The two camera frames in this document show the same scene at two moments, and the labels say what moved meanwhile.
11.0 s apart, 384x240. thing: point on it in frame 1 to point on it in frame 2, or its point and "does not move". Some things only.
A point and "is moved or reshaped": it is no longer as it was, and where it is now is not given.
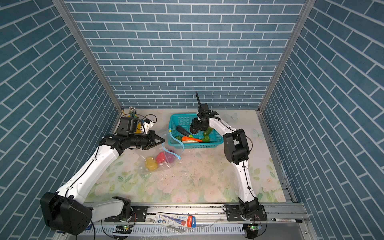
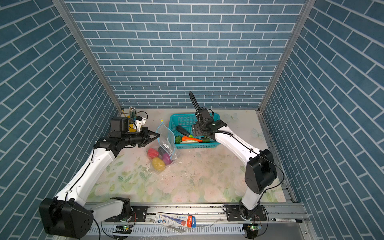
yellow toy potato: x=151 y=164 to x=158 y=163
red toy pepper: x=160 y=157 to x=152 y=153
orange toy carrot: x=190 y=138 does not move
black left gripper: x=151 y=142 does not move
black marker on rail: x=287 y=220 does not move
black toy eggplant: x=183 y=130 does not move
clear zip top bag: x=163 y=157 is moved or reshaped
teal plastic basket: x=184 y=120 does not move
